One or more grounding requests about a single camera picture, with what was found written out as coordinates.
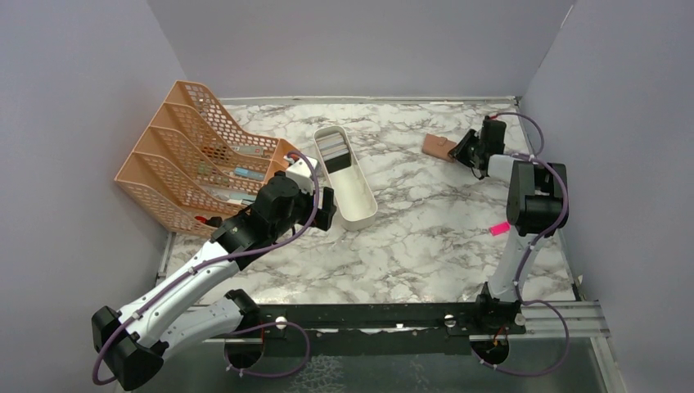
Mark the blue item in organizer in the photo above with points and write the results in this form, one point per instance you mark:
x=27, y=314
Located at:
x=249, y=173

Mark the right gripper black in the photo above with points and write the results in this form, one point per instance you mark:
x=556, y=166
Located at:
x=457, y=151

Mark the orange mesh file organizer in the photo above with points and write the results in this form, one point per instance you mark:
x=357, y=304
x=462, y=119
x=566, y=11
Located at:
x=190, y=147

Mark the red black item in organizer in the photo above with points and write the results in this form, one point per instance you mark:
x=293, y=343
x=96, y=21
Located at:
x=214, y=221

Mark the black mounting rail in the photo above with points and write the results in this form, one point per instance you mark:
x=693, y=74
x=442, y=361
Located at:
x=371, y=329

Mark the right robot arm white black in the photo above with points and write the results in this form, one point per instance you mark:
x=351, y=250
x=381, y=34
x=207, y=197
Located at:
x=537, y=205

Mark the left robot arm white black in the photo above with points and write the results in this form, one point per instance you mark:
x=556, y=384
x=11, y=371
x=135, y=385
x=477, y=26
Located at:
x=134, y=341

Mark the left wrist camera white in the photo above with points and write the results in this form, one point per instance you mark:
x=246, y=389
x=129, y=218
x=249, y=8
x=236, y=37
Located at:
x=301, y=173

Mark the white oblong plastic tray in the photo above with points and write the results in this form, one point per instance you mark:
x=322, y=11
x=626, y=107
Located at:
x=354, y=198

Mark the brown leather card holder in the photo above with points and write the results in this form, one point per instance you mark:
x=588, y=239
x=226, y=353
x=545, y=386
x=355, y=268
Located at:
x=438, y=147

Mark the pink highlighter marker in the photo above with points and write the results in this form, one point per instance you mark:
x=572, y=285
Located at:
x=499, y=229

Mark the stack of credit cards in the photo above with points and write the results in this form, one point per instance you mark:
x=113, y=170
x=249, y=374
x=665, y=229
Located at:
x=334, y=152

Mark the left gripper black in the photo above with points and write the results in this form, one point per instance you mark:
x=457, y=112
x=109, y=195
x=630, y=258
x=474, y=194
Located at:
x=323, y=217

